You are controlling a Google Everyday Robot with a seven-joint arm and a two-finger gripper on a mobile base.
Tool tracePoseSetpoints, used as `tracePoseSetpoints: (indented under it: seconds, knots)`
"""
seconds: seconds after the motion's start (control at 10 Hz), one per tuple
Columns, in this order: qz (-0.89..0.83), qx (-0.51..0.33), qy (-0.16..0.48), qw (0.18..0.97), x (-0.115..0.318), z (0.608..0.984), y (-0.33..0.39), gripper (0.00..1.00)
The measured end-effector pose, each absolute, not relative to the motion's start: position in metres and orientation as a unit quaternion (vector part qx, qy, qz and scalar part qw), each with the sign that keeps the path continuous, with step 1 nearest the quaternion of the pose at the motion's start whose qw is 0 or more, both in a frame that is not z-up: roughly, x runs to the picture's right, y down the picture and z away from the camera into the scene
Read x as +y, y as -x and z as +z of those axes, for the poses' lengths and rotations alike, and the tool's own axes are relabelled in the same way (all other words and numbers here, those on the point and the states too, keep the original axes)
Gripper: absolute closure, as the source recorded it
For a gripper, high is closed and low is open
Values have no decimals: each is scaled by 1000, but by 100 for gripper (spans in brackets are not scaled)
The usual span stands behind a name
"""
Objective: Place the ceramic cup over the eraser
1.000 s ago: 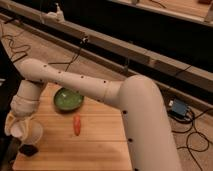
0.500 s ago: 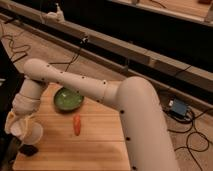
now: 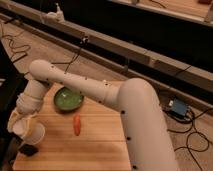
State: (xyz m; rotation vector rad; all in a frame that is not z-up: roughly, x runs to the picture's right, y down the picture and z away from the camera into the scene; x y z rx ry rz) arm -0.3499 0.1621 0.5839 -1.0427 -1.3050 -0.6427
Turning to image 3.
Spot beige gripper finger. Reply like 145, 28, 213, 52
23, 117, 36, 137

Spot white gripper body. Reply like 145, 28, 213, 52
7, 109, 37, 137

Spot white ceramic cup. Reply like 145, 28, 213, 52
23, 123, 45, 145

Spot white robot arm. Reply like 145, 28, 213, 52
7, 60, 180, 171

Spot black eraser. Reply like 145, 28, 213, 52
19, 144, 38, 156

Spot green bowl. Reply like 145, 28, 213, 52
53, 87, 84, 113

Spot orange carrot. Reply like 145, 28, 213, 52
73, 115, 81, 136

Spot wooden cutting board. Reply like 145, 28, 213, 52
13, 84, 130, 171

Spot blue electronic box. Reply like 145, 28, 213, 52
169, 99, 188, 119

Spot black chair frame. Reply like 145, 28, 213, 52
0, 41, 26, 167

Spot black floor cable left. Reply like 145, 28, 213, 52
0, 23, 90, 76

